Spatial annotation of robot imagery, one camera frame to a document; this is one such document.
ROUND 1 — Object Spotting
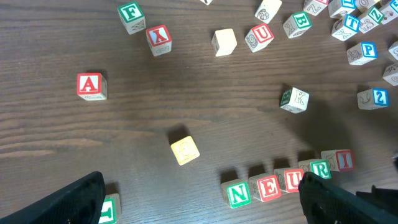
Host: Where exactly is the green J block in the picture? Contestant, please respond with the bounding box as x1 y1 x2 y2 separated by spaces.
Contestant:
98 194 121 224

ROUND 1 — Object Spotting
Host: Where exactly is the green N block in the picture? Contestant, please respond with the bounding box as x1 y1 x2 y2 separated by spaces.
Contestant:
221 179 251 208

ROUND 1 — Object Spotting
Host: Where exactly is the red A block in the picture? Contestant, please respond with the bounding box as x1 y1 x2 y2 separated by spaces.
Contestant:
76 72 108 101

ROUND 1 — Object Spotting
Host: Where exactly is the blue S block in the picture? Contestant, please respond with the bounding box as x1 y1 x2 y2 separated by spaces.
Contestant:
379 0 397 24

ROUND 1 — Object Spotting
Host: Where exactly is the blue L block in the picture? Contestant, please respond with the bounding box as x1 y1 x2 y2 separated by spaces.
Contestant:
328 0 356 19

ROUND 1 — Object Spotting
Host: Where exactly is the yellow block lower right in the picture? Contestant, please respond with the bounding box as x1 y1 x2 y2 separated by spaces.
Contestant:
382 63 398 86

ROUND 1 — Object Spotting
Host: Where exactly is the white K block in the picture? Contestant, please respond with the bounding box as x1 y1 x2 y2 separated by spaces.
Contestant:
280 87 310 114

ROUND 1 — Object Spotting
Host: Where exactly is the yellow block lower left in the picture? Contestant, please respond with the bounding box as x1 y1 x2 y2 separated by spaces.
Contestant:
170 136 200 166

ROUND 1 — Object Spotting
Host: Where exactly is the blue 2 block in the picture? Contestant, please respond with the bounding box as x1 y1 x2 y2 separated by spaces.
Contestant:
357 88 389 110

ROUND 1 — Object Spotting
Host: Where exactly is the yellow block centre left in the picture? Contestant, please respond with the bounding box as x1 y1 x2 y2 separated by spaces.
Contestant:
211 29 237 57

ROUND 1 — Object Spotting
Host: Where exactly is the yellow block mid right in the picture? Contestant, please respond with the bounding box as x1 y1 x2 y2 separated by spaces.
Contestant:
388 41 398 60

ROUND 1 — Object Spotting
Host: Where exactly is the green F block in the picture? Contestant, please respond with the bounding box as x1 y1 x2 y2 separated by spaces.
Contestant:
118 1 146 35

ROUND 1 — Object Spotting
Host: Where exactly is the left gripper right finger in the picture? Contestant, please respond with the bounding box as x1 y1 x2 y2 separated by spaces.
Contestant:
298 172 397 224

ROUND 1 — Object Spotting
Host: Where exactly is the green Z block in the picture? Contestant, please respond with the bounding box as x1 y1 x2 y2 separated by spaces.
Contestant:
358 6 384 34

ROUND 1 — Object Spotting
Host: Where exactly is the green R block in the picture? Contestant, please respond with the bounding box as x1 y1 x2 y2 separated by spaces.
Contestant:
298 159 331 179

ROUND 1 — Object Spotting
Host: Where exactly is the red E block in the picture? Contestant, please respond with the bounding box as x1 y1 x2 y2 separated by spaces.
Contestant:
248 173 282 202

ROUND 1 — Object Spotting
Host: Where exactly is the red u block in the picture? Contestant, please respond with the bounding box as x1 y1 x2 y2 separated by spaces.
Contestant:
245 24 274 53
274 167 304 193

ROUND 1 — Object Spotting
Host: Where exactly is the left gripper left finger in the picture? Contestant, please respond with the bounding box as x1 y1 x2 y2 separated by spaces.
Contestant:
1 171 106 224

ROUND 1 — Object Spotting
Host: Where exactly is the yellow block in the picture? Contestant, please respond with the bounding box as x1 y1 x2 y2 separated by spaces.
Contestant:
355 0 380 12
254 0 282 24
382 63 398 86
211 29 237 57
170 136 200 166

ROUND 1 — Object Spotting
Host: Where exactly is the red i block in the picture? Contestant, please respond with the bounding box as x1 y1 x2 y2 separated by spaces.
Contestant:
303 0 329 16
321 149 355 172

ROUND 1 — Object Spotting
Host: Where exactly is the green B block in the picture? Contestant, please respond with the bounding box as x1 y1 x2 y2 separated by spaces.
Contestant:
282 11 312 39

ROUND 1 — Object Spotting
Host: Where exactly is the blue T block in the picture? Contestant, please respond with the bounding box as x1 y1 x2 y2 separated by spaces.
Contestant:
331 14 361 42

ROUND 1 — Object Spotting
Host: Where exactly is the yellow block upper centre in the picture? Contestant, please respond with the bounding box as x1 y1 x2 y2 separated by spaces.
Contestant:
254 0 282 24

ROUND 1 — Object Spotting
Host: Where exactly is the blue P block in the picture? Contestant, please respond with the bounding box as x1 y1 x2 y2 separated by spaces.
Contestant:
346 42 378 65

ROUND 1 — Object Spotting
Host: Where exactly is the yellow block upper right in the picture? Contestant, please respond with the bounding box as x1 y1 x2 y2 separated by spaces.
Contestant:
355 0 380 12

